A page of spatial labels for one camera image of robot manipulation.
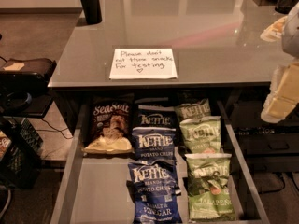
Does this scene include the grey open top drawer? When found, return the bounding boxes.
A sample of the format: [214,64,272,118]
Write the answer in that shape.
[50,88,270,224]

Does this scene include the white handwritten paper note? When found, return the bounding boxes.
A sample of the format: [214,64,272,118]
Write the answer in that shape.
[109,49,178,79]

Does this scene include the green Kettle bag back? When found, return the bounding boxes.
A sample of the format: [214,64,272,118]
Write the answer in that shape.
[175,93,211,121]

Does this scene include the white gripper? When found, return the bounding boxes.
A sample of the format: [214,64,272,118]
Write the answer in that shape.
[260,2,299,123]

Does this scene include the black floor cable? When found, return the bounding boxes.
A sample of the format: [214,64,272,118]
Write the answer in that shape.
[40,117,74,141]

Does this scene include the blue salt vinegar Kettle bag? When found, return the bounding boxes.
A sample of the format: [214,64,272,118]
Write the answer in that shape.
[128,160,181,224]

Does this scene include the black cylinder on counter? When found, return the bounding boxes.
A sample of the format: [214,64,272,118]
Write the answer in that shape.
[80,0,102,25]

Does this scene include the dark blue Kettle bag back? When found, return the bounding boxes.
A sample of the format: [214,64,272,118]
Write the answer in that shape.
[134,98,177,128]

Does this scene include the brown sea salt chip bag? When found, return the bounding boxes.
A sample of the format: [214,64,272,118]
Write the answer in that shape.
[83,93,134,155]

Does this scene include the green jalapeno Kettle bag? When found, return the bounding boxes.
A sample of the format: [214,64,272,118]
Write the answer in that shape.
[186,153,236,221]

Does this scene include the green Kettle bag middle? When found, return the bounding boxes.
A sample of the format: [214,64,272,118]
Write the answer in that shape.
[179,116,221,153]

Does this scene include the blue Kettle bag middle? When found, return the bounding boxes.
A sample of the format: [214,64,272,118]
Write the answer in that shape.
[132,127,176,161]

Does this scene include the black office chair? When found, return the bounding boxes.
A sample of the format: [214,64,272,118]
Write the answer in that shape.
[0,58,57,118]

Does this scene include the black crate on floor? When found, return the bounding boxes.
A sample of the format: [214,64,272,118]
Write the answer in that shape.
[0,118,43,189]

